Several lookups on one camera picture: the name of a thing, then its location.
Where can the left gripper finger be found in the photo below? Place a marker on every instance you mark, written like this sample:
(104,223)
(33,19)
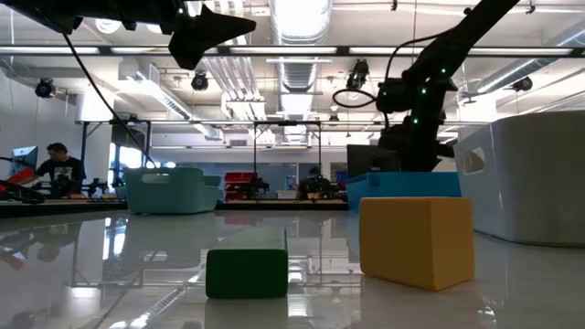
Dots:
(196,45)
(210,19)

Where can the orange wooden block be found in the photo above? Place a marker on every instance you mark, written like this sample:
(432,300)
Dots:
(416,242)

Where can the green wooden block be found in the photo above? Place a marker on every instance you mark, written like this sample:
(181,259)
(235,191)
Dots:
(247,269)

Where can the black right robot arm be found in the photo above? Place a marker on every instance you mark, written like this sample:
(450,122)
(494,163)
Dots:
(457,41)

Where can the black background robot arm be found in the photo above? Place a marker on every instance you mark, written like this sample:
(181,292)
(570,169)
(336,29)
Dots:
(317,187)
(256,187)

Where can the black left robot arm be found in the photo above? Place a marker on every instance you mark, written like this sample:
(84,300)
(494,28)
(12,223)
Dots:
(45,11)

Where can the blue plastic bin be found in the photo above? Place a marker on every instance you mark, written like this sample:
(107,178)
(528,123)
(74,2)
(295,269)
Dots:
(411,185)

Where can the black monitor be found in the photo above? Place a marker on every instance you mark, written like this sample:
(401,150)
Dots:
(363,160)

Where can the light grey plastic bin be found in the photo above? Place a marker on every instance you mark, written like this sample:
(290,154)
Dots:
(530,183)

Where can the red storage bins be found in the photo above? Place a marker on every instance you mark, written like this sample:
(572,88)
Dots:
(237,177)

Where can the small white box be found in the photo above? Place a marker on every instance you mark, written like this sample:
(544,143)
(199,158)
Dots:
(286,194)

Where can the teal green plastic bin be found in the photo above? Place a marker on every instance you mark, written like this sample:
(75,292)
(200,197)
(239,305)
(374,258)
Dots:
(173,196)

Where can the person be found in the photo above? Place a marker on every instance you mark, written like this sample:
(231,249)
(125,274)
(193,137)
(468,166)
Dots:
(64,171)

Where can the computer monitor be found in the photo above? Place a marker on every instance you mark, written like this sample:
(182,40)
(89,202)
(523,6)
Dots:
(25,157)

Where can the red object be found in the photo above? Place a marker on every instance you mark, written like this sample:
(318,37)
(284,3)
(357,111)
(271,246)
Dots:
(20,176)

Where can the black ceiling camera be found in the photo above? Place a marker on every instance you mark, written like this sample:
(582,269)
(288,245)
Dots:
(199,82)
(358,75)
(522,84)
(45,88)

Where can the silver round ceiling duct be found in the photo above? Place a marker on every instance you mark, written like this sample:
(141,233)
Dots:
(299,73)

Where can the black background rig frame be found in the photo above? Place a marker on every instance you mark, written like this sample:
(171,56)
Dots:
(83,137)
(287,123)

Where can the black aluminium table frame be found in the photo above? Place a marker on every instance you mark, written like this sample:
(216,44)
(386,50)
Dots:
(274,205)

